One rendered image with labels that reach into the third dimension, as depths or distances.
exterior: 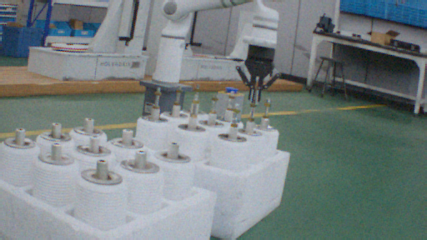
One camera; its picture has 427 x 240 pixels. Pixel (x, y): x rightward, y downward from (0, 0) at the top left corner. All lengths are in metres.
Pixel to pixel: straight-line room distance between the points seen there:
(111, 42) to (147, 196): 2.93
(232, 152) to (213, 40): 6.72
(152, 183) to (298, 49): 6.30
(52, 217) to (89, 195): 0.09
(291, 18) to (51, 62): 4.49
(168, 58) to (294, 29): 5.44
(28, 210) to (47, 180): 0.07
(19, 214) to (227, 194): 0.57
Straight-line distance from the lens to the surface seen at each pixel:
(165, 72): 1.81
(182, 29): 1.83
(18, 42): 5.72
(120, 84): 3.58
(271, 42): 1.31
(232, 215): 1.26
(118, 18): 3.80
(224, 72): 4.62
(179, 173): 0.99
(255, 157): 1.39
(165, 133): 1.38
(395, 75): 6.53
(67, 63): 3.33
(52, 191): 0.89
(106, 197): 0.80
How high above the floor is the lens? 0.51
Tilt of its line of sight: 10 degrees down
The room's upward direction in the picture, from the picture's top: 8 degrees clockwise
